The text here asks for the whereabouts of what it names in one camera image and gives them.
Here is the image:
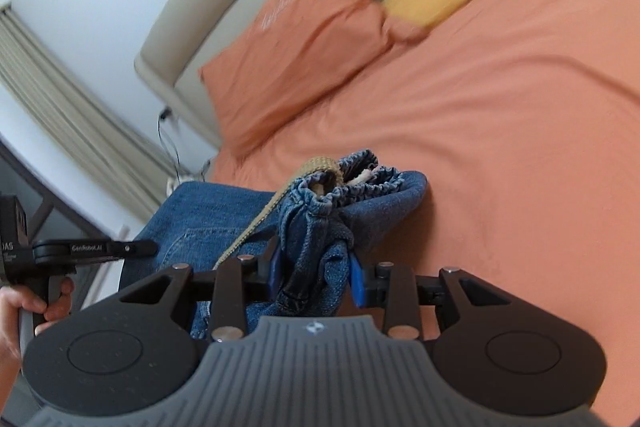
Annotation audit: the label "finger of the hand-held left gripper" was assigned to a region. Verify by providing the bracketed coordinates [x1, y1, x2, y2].
[33, 239, 160, 266]

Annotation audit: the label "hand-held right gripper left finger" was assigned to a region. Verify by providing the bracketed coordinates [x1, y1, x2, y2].
[120, 236, 281, 340]

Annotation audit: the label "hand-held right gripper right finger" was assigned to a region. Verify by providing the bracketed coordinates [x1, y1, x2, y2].
[350, 252, 523, 339]

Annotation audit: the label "blue denim pants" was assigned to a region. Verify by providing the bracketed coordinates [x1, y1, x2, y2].
[121, 149, 429, 341]

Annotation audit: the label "beige webbing belt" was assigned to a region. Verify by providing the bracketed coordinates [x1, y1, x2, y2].
[212, 156, 347, 271]

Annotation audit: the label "person's left hand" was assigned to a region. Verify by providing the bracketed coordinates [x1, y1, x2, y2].
[0, 280, 76, 401]

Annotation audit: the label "beige curtain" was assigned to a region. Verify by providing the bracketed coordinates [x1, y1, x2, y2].
[0, 4, 177, 220]

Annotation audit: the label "orange bed sheet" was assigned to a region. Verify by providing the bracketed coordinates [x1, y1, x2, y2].
[206, 0, 640, 410]

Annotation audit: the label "orange pillow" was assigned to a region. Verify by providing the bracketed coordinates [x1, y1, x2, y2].
[197, 0, 432, 158]

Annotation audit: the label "beige padded headboard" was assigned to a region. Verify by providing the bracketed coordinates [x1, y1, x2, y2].
[133, 0, 432, 148]

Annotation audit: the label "black cable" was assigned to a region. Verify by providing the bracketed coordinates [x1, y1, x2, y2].
[157, 106, 212, 182]

